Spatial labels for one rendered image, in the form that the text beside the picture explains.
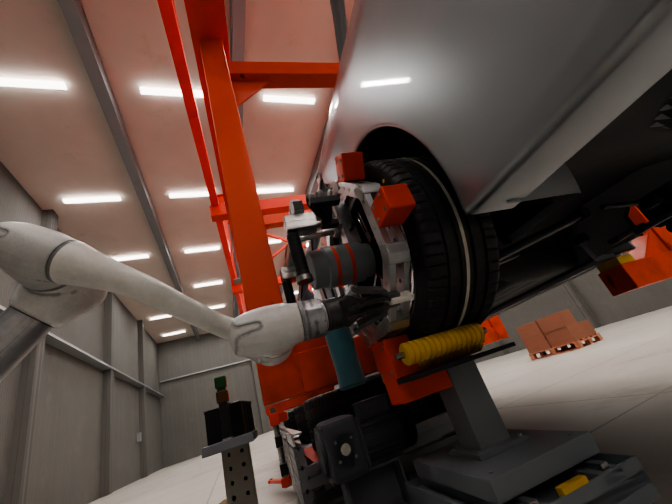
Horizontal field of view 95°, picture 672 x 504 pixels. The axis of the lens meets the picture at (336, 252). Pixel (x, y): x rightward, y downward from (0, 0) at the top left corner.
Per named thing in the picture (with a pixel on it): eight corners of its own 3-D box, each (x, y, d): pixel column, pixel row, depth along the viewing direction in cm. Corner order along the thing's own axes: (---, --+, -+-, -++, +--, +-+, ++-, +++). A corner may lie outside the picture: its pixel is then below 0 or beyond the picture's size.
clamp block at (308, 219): (319, 224, 87) (314, 209, 89) (287, 229, 84) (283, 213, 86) (316, 234, 91) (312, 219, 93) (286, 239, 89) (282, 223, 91)
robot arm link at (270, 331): (295, 292, 69) (292, 310, 80) (222, 307, 64) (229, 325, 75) (308, 339, 64) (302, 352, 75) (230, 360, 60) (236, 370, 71)
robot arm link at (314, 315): (302, 313, 65) (329, 307, 67) (293, 296, 74) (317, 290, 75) (307, 349, 68) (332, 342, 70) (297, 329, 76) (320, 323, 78)
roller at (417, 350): (496, 337, 86) (486, 317, 88) (403, 367, 77) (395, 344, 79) (484, 341, 91) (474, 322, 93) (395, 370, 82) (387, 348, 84)
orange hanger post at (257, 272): (304, 393, 121) (221, 37, 224) (254, 408, 116) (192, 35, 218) (300, 396, 137) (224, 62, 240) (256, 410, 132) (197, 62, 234)
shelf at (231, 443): (254, 440, 106) (252, 431, 108) (201, 459, 101) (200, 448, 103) (258, 436, 143) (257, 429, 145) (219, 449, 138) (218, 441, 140)
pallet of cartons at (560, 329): (556, 351, 671) (538, 321, 700) (606, 338, 576) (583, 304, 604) (529, 361, 643) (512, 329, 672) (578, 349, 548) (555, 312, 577)
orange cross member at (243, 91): (533, 93, 276) (509, 64, 294) (235, 99, 199) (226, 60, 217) (523, 105, 287) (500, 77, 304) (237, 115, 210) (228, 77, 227)
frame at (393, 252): (437, 307, 73) (362, 143, 95) (413, 314, 71) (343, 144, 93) (371, 352, 119) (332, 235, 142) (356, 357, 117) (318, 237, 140)
